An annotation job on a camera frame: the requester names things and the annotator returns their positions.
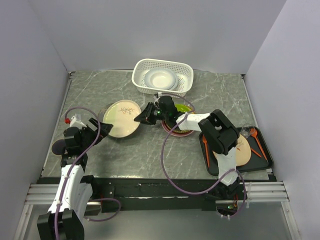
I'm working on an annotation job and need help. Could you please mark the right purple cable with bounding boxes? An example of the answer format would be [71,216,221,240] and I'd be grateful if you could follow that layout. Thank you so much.
[160,92,247,218]

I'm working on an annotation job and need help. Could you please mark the yellow woven plate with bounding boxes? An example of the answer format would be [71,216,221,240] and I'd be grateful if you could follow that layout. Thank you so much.
[187,104,196,114]

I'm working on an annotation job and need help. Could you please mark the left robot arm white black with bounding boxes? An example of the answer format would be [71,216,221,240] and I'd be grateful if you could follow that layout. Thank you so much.
[37,115,113,240]

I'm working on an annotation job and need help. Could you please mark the green plastic plate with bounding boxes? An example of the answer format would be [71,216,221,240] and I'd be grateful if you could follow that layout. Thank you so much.
[175,103,193,113]

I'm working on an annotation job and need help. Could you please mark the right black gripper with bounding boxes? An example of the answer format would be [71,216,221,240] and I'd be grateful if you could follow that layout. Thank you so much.
[134,102,169,126]

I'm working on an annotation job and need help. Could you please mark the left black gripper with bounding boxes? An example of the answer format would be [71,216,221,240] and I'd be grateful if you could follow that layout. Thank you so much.
[79,117,113,151]

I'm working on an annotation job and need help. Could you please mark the orange plastic spoon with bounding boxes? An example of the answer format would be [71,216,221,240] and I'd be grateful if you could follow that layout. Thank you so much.
[250,128,267,161]

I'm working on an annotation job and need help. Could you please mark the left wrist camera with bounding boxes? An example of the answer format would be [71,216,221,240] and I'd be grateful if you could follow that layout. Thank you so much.
[64,114,86,129]

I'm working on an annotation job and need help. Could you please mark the white perforated plastic basket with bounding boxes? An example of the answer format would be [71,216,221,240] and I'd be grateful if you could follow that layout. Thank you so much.
[131,58,194,97]

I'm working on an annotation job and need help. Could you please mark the pink plate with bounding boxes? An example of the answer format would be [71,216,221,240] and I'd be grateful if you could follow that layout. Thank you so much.
[161,121,194,137]

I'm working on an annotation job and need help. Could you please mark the grey plate with deer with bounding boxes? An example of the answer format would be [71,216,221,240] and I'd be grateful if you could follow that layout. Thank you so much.
[97,103,112,122]

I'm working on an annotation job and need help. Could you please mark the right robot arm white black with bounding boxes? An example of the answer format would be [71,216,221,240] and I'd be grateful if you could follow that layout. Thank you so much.
[134,92,244,199]

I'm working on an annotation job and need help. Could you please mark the cream plate with branch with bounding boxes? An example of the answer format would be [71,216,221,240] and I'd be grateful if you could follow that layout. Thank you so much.
[102,99,142,138]

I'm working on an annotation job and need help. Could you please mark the clear plastic cup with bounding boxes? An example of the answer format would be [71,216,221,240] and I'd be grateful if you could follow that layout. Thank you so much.
[240,123,255,139]

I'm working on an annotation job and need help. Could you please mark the black plastic tray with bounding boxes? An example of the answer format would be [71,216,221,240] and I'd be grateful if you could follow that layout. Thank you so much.
[198,127,274,176]

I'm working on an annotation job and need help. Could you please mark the black base frame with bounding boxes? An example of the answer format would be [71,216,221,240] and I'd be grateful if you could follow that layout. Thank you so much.
[91,178,247,213]

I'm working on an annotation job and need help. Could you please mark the peach plate with bird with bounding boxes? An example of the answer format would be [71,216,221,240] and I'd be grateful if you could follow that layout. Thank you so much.
[212,135,252,167]

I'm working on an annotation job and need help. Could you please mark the orange plastic fork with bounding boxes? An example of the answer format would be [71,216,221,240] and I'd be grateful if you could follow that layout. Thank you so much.
[202,135,210,168]

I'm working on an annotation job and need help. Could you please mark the white scalloped deep plate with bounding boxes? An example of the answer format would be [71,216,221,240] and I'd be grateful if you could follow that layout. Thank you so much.
[144,69,180,91]

